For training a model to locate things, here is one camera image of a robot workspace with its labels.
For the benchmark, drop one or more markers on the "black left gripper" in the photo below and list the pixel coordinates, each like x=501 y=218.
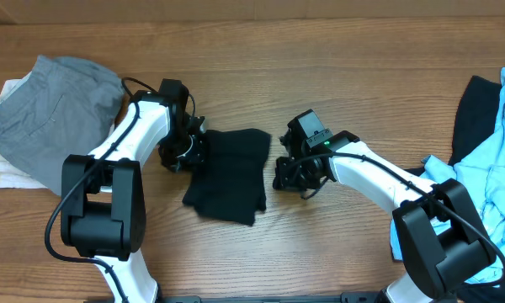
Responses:
x=197 y=156

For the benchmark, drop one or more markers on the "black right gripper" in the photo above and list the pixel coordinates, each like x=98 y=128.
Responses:
x=288 y=183

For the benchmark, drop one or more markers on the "black t-shirt with white logo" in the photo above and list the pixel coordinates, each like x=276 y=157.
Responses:
x=229 y=185

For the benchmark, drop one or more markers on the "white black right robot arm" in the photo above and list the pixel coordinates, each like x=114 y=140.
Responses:
x=442 y=239

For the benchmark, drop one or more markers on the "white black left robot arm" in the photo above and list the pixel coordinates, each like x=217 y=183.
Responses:
x=102 y=210

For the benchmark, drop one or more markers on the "grey folded shorts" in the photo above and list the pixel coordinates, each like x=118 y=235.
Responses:
x=66 y=106

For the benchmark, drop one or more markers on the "white folded cloth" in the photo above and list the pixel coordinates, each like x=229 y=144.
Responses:
x=14 y=178

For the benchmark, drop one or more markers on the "light blue garment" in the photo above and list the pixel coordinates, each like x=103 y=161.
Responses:
x=482 y=172

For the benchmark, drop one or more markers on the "black garment in pile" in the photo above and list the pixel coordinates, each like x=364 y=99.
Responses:
x=474 y=122

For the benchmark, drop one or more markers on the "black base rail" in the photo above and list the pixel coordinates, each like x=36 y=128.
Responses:
x=346 y=297

